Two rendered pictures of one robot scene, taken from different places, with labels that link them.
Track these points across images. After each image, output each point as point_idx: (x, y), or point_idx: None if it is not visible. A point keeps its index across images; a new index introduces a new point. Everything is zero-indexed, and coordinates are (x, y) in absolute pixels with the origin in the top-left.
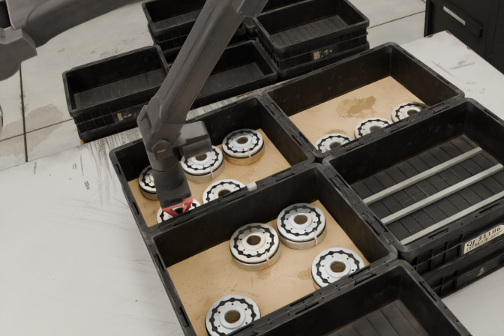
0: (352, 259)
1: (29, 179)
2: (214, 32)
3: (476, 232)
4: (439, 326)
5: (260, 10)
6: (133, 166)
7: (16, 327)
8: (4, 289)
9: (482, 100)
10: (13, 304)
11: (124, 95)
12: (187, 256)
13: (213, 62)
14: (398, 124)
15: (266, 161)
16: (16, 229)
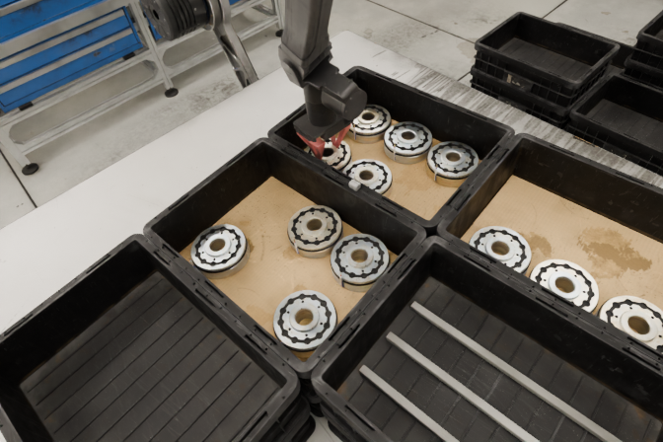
0: (323, 330)
1: (365, 57)
2: None
3: None
4: None
5: None
6: (368, 95)
7: (230, 127)
8: (258, 104)
9: None
10: (249, 114)
11: (525, 62)
12: (288, 184)
13: (307, 3)
14: (559, 304)
15: (447, 194)
16: None
